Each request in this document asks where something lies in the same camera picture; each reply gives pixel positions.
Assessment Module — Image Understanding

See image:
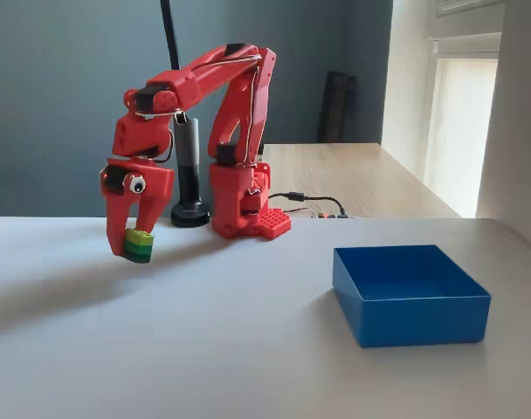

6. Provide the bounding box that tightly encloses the green and yellow brick block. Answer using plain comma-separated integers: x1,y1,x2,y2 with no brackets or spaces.
124,227,155,264

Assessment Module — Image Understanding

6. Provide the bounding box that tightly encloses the blue box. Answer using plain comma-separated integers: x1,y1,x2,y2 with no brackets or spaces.
332,244,493,348

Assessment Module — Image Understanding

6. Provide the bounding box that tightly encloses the black gooseneck stand, grey sleeve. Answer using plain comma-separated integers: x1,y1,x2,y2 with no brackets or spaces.
159,0,212,228

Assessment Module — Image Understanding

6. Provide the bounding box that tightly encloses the dark wooden board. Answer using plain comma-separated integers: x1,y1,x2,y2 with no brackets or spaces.
317,69,358,144

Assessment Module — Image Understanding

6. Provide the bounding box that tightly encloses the light wooden table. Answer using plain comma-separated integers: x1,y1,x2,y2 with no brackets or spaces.
260,142,463,219

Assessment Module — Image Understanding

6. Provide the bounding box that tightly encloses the white window blind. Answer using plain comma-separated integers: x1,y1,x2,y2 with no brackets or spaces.
422,56,499,215

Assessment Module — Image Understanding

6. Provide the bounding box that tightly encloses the white servo cable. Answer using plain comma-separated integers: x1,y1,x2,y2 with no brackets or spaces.
242,54,266,166

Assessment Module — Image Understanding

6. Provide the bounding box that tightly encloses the black usb cable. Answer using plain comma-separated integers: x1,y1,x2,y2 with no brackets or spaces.
267,191,348,219

